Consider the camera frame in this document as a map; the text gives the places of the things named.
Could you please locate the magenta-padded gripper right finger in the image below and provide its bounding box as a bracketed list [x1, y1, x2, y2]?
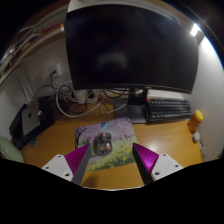
[132, 142, 185, 185]

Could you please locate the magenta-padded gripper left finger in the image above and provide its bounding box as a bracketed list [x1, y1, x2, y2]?
[40, 143, 92, 186]

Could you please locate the transparent computer mouse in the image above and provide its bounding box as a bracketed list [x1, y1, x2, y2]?
[92, 131, 113, 156]

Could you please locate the flower print mouse pad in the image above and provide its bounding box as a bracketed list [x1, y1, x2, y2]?
[74, 116, 138, 172]

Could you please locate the black desktop stand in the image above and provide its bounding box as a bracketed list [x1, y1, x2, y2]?
[9, 95, 57, 150]

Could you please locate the dark grey keyboard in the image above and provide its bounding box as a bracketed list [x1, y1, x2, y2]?
[144, 97, 194, 123]

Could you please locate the orange jar with yellow lid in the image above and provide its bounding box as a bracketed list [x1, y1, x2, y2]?
[187, 109, 205, 135]

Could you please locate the silver mini computer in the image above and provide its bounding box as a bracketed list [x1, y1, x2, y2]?
[21, 100, 43, 136]

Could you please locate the white power strip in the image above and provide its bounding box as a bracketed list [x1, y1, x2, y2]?
[64, 89, 101, 105]

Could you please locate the black computer monitor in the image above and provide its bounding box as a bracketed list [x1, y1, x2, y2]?
[64, 3, 200, 125]

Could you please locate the white ceiling light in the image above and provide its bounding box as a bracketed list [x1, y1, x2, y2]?
[189, 22, 201, 38]

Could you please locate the white cable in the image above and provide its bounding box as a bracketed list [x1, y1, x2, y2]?
[54, 80, 108, 118]

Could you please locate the white wall outlet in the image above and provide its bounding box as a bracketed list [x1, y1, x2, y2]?
[39, 63, 63, 81]

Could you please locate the wooden wall shelf unit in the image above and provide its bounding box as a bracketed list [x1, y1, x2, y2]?
[0, 21, 68, 84]

